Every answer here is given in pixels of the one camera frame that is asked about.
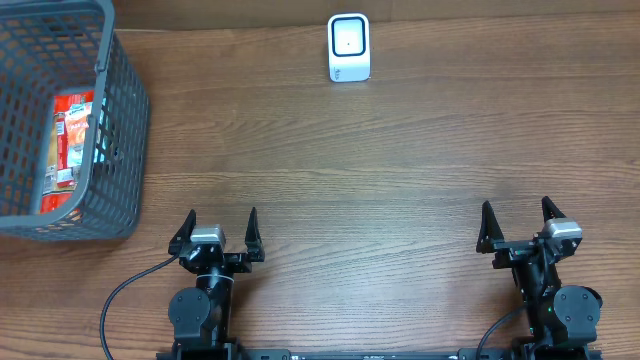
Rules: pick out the teal Kleenex tissue pack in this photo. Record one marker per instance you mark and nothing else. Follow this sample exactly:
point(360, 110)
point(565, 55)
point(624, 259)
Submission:
point(76, 124)

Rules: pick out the orange spaghetti package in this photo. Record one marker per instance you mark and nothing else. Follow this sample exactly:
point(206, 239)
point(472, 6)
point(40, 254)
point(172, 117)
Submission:
point(60, 181)

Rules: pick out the white barcode scanner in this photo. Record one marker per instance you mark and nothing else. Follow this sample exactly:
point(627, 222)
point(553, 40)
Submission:
point(349, 47)

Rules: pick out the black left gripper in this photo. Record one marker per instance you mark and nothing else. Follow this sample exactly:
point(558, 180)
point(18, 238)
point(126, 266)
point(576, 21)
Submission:
point(232, 258)

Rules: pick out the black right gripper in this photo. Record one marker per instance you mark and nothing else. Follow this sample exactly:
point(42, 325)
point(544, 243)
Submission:
point(517, 247)

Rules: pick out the grey plastic mesh basket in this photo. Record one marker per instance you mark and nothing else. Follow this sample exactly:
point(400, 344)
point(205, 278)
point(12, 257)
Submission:
point(53, 48)

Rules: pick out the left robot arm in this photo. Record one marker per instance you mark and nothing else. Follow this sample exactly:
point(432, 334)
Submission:
point(200, 315)

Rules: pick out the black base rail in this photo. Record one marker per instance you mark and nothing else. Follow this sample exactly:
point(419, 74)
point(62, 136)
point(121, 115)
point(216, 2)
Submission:
point(461, 354)

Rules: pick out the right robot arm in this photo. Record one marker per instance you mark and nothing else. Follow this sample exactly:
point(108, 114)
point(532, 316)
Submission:
point(562, 319)

